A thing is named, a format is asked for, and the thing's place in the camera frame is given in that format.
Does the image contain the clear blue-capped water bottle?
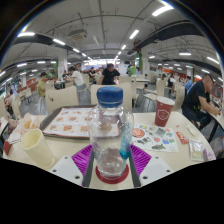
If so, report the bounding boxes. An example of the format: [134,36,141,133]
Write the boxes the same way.
[87,86,135,181]

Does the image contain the red paper cup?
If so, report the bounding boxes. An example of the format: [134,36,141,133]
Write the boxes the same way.
[154,95,176,128]

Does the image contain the group of ceiling lights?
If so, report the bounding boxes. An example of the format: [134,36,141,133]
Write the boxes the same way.
[0,3,224,84]

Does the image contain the orange and white food wrapper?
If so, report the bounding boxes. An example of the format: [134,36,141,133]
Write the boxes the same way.
[6,112,41,145]

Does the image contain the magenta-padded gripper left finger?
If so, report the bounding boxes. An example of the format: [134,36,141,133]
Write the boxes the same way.
[49,143,96,188]

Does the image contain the cream dining table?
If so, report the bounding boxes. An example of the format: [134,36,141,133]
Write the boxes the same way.
[208,111,224,144]

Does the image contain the ceiling air conditioner unit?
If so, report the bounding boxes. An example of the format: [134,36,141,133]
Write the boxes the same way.
[68,28,88,40]

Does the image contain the red sauce packet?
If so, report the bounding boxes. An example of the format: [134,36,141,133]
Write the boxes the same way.
[175,131,190,145]

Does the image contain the clear plastic packet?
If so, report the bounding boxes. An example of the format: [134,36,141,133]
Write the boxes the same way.
[188,138,207,163]

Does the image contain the dark tray with paper liner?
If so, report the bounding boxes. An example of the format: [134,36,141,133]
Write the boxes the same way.
[39,105,121,139]

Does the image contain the person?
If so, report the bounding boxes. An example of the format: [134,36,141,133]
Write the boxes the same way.
[36,71,48,99]
[183,75,194,93]
[67,65,87,92]
[181,73,221,129]
[98,63,121,86]
[128,61,138,77]

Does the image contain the group of beige chairs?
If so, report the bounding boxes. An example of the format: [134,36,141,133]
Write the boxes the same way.
[0,73,188,116]

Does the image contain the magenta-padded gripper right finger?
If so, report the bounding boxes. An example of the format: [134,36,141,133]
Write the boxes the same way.
[128,143,175,188]

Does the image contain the cream mug with pretzel handle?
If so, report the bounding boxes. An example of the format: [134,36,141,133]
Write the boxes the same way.
[20,128,55,169]

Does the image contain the colourful sticker sheet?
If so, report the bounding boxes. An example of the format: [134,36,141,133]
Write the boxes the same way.
[131,123,179,153]

